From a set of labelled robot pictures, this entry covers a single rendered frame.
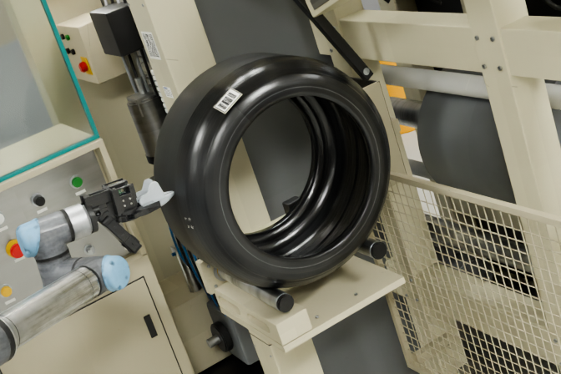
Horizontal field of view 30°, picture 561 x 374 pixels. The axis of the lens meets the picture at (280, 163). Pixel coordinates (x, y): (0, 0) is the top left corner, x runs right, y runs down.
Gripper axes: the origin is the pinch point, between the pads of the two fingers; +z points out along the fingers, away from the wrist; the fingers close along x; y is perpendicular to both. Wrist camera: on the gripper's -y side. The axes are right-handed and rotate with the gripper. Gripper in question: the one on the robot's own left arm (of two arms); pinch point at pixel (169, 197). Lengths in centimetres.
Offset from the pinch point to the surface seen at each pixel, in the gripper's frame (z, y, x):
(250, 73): 23.6, 23.4, -7.1
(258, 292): 15.6, -30.6, -0.8
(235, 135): 14.7, 11.9, -11.5
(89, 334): -14, -49, 59
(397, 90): 241, -75, 270
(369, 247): 44, -27, -9
